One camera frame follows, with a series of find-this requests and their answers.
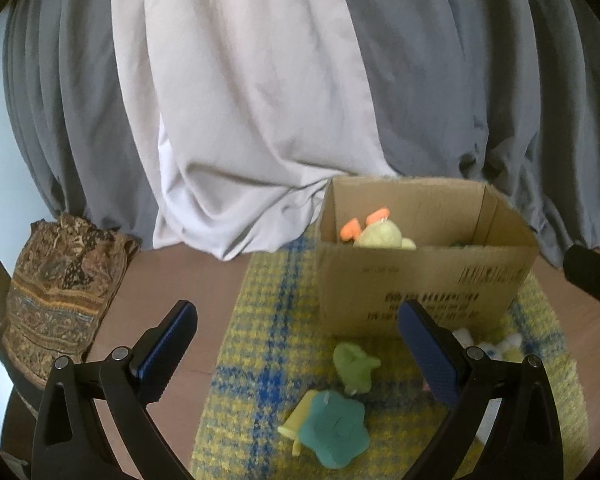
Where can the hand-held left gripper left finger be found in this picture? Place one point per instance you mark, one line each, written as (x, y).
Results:
(167, 340)

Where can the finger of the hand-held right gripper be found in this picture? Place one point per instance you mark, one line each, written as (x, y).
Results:
(592, 272)

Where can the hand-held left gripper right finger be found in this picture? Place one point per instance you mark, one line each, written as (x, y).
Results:
(430, 355)

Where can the white plush toy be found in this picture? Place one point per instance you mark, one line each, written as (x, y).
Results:
(480, 342)

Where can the light green plush toy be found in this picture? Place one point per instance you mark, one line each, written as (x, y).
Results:
(352, 365)

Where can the cardboard box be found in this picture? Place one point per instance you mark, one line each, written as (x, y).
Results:
(380, 290)

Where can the teal star plush toy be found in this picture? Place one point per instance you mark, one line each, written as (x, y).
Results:
(335, 430)

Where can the pale yellow plush toy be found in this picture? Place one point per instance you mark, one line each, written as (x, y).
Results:
(295, 422)

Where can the yellow and blue plaid mat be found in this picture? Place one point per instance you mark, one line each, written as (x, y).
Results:
(260, 335)

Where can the brown patterned cloth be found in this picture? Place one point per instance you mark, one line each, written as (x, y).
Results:
(65, 280)

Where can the yellow-green plush toy orange parts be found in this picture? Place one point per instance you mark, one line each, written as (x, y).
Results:
(380, 235)

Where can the grey blanket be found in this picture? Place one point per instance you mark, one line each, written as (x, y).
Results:
(455, 60)

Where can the white bed sheet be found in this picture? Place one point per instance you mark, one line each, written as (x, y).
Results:
(230, 85)

